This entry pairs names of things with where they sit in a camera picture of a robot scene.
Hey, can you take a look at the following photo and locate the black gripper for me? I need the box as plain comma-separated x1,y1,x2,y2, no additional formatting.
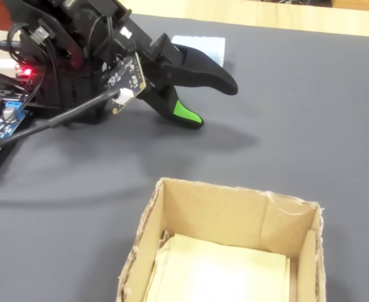
114,12,239,130

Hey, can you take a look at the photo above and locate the light blue block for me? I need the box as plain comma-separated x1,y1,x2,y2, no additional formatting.
171,35,227,67

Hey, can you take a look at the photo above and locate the open cardboard box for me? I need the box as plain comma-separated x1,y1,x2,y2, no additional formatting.
114,177,327,302

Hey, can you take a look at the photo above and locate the large grey table mat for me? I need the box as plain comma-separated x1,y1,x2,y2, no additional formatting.
0,12,369,302

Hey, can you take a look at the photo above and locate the pale yellow paper sheet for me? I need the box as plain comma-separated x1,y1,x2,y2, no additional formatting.
145,232,292,302

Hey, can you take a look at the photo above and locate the blue controller circuit board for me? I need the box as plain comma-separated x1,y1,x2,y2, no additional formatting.
0,64,34,169

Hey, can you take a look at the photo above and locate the black camera circuit board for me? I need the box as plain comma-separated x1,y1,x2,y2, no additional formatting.
101,52,148,115

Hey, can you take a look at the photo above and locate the black servo cable bundle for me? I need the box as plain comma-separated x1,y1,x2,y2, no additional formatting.
7,12,114,111

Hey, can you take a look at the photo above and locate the thick black camera cable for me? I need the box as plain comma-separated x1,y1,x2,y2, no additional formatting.
0,87,121,155

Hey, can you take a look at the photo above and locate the black power cable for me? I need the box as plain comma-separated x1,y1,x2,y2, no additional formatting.
0,40,23,52

